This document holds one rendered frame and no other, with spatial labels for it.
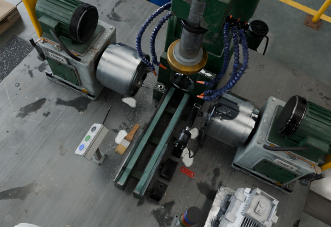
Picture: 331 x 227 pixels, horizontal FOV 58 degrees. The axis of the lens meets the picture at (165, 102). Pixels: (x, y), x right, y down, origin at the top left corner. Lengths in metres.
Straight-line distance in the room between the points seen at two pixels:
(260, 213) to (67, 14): 1.20
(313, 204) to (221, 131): 1.47
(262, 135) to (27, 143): 1.21
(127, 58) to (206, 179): 0.76
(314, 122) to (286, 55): 2.08
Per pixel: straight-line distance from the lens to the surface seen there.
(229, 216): 1.37
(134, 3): 2.27
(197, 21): 1.11
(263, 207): 1.37
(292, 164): 1.45
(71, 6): 1.47
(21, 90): 1.94
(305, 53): 3.48
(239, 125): 1.43
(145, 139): 1.56
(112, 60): 1.51
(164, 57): 1.54
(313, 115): 1.34
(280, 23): 3.62
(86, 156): 1.39
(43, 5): 1.53
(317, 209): 2.76
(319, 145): 1.34
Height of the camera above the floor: 2.38
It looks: 62 degrees down
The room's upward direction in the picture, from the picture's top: 11 degrees clockwise
